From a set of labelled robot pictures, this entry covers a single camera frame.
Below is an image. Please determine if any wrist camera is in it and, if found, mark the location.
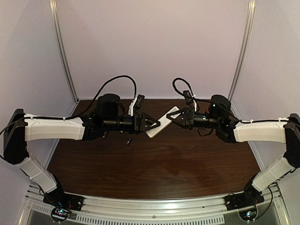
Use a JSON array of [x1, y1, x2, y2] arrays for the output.
[[127, 94, 145, 116], [183, 90, 197, 112]]

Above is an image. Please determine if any right aluminium frame post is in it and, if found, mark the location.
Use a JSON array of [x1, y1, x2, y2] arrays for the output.
[[228, 0, 256, 101]]

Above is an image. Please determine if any black camera cable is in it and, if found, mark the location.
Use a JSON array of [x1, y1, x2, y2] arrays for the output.
[[172, 77, 211, 103], [65, 75, 138, 120]]

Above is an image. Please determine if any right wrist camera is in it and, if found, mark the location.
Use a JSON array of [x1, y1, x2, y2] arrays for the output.
[[183, 90, 197, 112]]

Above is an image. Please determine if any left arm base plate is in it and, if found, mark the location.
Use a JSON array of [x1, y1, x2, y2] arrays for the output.
[[43, 192, 83, 211]]

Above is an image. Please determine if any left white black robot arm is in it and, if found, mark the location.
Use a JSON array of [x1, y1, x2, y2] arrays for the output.
[[2, 94, 161, 207]]

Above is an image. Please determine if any white remote control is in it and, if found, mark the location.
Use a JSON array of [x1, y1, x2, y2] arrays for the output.
[[146, 106, 179, 138]]

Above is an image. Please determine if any aluminium frame post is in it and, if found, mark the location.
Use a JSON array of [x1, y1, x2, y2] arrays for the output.
[[228, 0, 256, 101], [49, 0, 79, 103]]

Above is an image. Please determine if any front aluminium rail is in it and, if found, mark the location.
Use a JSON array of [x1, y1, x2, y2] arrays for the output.
[[23, 182, 288, 225]]

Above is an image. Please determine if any left aluminium frame post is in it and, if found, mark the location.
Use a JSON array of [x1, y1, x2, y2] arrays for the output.
[[49, 0, 79, 103]]

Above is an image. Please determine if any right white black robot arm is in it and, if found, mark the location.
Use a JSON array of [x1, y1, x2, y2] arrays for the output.
[[166, 95, 300, 204]]

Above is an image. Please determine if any right black camera cable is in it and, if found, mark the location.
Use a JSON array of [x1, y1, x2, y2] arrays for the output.
[[172, 77, 211, 103]]

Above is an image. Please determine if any left black camera cable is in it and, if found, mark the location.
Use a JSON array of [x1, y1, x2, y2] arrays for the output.
[[65, 75, 138, 120]]

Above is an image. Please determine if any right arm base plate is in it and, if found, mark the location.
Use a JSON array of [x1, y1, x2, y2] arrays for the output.
[[224, 191, 264, 211]]

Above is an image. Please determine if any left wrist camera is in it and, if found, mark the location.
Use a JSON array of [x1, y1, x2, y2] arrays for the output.
[[127, 94, 145, 116]]

